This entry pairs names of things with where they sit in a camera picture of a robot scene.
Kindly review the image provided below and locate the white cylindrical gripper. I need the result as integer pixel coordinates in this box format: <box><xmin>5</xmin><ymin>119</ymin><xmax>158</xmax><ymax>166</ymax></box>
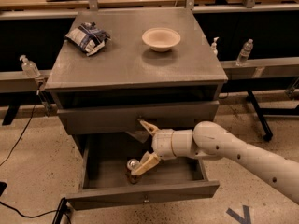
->
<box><xmin>131</xmin><ymin>119</ymin><xmax>197</xmax><ymax>175</ymax></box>

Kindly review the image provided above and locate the orange soda can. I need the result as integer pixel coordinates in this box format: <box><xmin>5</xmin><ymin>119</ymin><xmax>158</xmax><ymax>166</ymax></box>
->
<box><xmin>125</xmin><ymin>159</ymin><xmax>140</xmax><ymax>184</ymax></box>

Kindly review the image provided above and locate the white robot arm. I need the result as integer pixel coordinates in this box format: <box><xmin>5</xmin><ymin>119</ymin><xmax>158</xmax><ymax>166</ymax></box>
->
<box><xmin>131</xmin><ymin>119</ymin><xmax>299</xmax><ymax>203</ymax></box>

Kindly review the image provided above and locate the grey top drawer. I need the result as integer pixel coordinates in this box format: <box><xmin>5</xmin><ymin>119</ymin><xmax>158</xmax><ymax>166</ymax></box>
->
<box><xmin>58</xmin><ymin>101</ymin><xmax>219</xmax><ymax>135</ymax></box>

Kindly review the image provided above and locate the grey open middle drawer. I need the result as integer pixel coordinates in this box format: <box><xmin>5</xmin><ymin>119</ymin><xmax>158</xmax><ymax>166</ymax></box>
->
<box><xmin>66</xmin><ymin>133</ymin><xmax>220</xmax><ymax>210</ymax></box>

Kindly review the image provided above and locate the grey wooden drawer cabinet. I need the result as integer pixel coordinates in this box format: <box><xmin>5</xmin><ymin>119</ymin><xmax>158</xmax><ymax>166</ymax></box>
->
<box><xmin>46</xmin><ymin>8</ymin><xmax>227</xmax><ymax>150</ymax></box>

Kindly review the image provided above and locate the white paper sheet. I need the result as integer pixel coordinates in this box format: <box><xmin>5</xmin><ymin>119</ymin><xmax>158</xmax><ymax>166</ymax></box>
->
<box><xmin>127</xmin><ymin>131</ymin><xmax>151</xmax><ymax>143</ymax></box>

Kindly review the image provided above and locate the white paper bowl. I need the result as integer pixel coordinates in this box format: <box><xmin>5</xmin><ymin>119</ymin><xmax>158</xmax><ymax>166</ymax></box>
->
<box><xmin>142</xmin><ymin>28</ymin><xmax>180</xmax><ymax>52</ymax></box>

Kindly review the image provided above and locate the black table leg stand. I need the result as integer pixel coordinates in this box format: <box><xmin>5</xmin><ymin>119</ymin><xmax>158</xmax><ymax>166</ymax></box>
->
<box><xmin>247</xmin><ymin>91</ymin><xmax>299</xmax><ymax>142</ymax></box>

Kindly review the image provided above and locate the small white pump bottle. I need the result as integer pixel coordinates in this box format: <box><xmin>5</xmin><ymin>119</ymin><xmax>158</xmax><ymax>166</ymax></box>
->
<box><xmin>211</xmin><ymin>37</ymin><xmax>219</xmax><ymax>56</ymax></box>

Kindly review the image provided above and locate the blue white chip bag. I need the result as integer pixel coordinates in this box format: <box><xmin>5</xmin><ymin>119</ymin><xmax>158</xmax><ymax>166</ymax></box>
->
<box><xmin>64</xmin><ymin>22</ymin><xmax>110</xmax><ymax>56</ymax></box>

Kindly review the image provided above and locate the clear plastic water bottle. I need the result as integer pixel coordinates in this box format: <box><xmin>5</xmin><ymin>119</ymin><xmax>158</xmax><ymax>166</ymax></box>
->
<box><xmin>236</xmin><ymin>39</ymin><xmax>253</xmax><ymax>66</ymax></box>

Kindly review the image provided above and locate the clear sanitizer pump bottle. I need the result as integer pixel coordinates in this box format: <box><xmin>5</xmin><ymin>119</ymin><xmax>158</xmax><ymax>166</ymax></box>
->
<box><xmin>20</xmin><ymin>55</ymin><xmax>40</xmax><ymax>78</ymax></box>

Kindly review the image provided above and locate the black base bracket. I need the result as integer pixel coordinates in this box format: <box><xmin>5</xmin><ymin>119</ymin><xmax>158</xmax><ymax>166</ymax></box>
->
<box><xmin>51</xmin><ymin>197</ymin><xmax>72</xmax><ymax>224</ymax></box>

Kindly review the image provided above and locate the black floor cable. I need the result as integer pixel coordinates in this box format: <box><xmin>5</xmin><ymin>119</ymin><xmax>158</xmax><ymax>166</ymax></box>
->
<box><xmin>0</xmin><ymin>101</ymin><xmax>68</xmax><ymax>219</ymax></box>

